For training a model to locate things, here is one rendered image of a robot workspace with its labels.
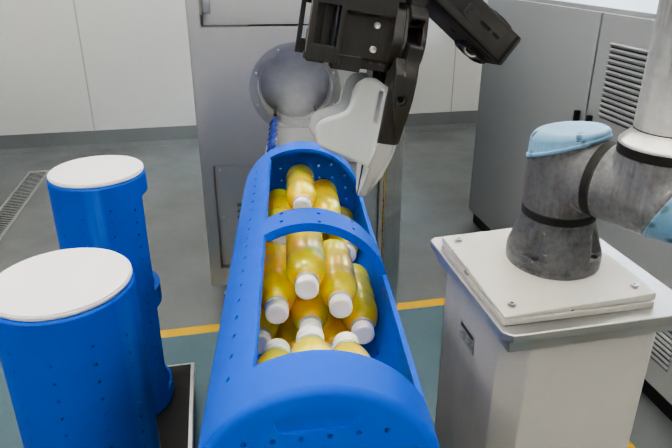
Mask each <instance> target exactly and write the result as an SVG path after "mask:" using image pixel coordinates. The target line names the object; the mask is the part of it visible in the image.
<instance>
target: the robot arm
mask: <svg viewBox="0 0 672 448"><path fill-rule="evenodd" d="M306 2H308V3H311V10H310V17H309V24H308V28H307V30H306V36H305V38H301V37H302V30H303V23H304V16H305V9H306ZM429 18H430V19H431V20H432V21H433V22H435V23H436V24H437V25H438V26H439V27H440V28H441V29H442V30H443V31H444V32H445V33H446V34H447V35H448V36H449V37H450V38H451V39H453V40H454V41H455V42H454V43H455V46H456V47H458V49H459V50H460V51H461V52H462V53H463V54H464V55H466V56H467V57H468V58H469V59H470V60H472V61H474V62H476V63H479V64H482V63H483V64H485V63H490V64H496V65H502V64H503V62H504V61H505V60H506V59H507V57H508V56H509V55H510V54H511V52H512V51H513V50H514V49H515V48H516V46H517V45H518V44H519V42H520V40H521V38H520V37H519V36H518V35H517V34H516V33H515V32H514V31H513V30H512V28H511V26H510V25H509V23H508V22H507V21H506V20H505V19H504V18H503V17H502V16H501V15H500V14H498V12H496V11H495V10H493V9H492V8H491V7H490V6H489V5H488V4H487V3H486V2H485V1H484V0H302V2H301V9H300V16H299V23H298V30H297V37H296V44H295V52H300V53H303V58H304V59H305V60H306V61H311V62H317V63H324V64H327V65H329V67H330V68H332V69H338V70H345V71H351V72H356V73H353V74H351V75H349V76H348V77H347V79H346V80H345V82H344V85H343V90H342V95H341V98H340V100H339V102H338V103H336V104H335V105H332V106H329V107H326V108H322V109H319V110H317V111H315V112H314V113H313V114H312V115H311V117H310V121H309V129H310V132H311V134H312V135H313V136H314V137H315V139H316V142H317V143H318V145H319V146H320V147H322V148H323V149H326V150H328V151H331V152H333V153H336V154H338V155H340V156H343V157H345V158H348V159H350V160H353V161H355V162H357V171H356V193H357V194H358V196H367V195H368V193H369V192H370V191H371V190H372V188H373V187H374V186H375V185H376V184H377V182H378V181H379V180H380V179H381V177H382V176H383V174H384V172H385V170H386V168H387V166H388V164H389V162H390V160H391V158H392V156H393V154H394V151H395V148H396V145H397V144H398V143H399V141H400V138H401V135H402V132H403V129H404V126H405V123H406V120H407V118H408V115H409V112H410V109H411V105H412V102H413V98H414V94H415V89H416V84H417V79H418V72H419V65H420V63H421V61H422V58H423V55H424V51H425V47H426V41H427V33H428V25H429ZM360 69H366V70H367V74H366V73H363V72H359V71H360ZM612 136H613V134H612V130H611V128H610V127H609V126H607V125H605V124H602V123H597V122H590V121H564V122H556V123H550V124H546V125H543V126H541V127H539V128H537V129H535V130H534V131H533V133H532V134H531V136H530V141H529V147H528V152H527V153H526V157H527V162H526V170H525V179H524V188H523V196H522V206H521V212H520V214H519V216H518V218H517V220H516V222H515V224H514V226H513V228H512V230H511V231H510V233H509V236H508V238H507V242H506V256H507V258H508V260H509V261H510V262H511V263H512V264H513V265H514V266H516V267H517V268H519V269H520V270H522V271H524V272H526V273H528V274H531V275H534V276H537V277H540V278H545V279H550V280H559V281H573V280H580V279H584V278H587V277H590V276H592V275H594V274H595V273H596V272H597V271H598V270H599V268H600V264H601V258H602V249H601V244H600V239H599V234H598V229H597V224H596V219H597V218H598V219H600V220H603V221H606V222H608V223H611V224H614V225H617V226H619V227H622V228H625V229H627V230H630V231H633V232H636V233H638V234H641V235H643V237H645V238H653V239H656V240H659V241H662V242H665V243H669V244H672V0H659V3H658V8H657V12H656V17H655V22H654V27H653V31H652V36H651V41H650V46H649V51H648V55H647V60H646V65H645V70H644V74H643V79H642V84H641V89H640V93H639V98H638V103H637V108H636V113H635V117H634V122H633V125H632V127H630V128H629V129H627V130H626V131H624V132H623V133H621V134H620V135H619V136H618V140H617V142H616V141H612V140H611V138H612Z"/></svg>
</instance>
